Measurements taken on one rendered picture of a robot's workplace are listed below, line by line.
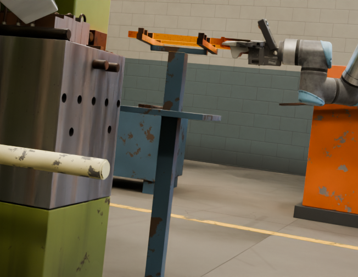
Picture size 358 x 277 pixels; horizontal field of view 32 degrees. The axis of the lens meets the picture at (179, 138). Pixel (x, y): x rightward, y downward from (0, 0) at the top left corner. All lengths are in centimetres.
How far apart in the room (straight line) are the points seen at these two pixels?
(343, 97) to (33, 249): 116
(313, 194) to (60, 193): 368
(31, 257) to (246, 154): 794
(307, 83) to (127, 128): 356
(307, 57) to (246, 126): 737
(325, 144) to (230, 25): 487
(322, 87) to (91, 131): 81
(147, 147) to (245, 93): 423
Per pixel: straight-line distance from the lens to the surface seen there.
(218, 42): 227
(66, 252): 184
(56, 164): 142
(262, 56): 224
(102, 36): 201
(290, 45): 222
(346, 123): 517
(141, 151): 557
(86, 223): 192
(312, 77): 220
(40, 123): 171
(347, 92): 225
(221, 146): 967
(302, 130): 935
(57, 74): 169
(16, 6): 125
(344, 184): 519
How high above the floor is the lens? 77
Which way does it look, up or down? 3 degrees down
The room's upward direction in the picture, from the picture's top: 6 degrees clockwise
